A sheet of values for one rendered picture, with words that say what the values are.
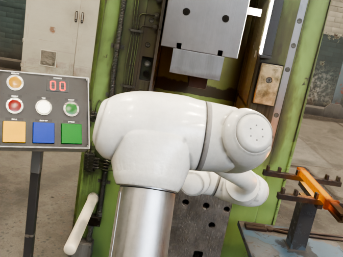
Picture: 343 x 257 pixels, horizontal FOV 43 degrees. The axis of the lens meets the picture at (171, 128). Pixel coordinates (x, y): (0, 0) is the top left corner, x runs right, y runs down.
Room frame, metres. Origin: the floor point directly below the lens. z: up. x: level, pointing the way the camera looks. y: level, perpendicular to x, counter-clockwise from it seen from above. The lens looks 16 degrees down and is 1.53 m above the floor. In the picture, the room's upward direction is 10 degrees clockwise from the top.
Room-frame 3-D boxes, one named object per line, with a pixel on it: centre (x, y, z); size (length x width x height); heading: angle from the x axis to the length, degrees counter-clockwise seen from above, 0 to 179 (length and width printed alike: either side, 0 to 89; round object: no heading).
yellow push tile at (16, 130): (1.45, 0.54, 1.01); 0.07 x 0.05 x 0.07; 116
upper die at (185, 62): (1.91, -0.05, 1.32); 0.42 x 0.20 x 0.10; 1
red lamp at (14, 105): (1.49, 0.56, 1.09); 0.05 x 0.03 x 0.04; 91
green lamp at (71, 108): (1.58, 0.38, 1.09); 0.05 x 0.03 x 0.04; 91
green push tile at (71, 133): (1.54, 0.36, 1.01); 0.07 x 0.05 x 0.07; 116
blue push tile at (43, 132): (1.49, 0.45, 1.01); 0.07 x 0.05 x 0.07; 116
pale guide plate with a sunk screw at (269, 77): (1.84, -0.36, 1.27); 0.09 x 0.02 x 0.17; 91
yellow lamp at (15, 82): (1.53, 0.58, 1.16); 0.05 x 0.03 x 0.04; 91
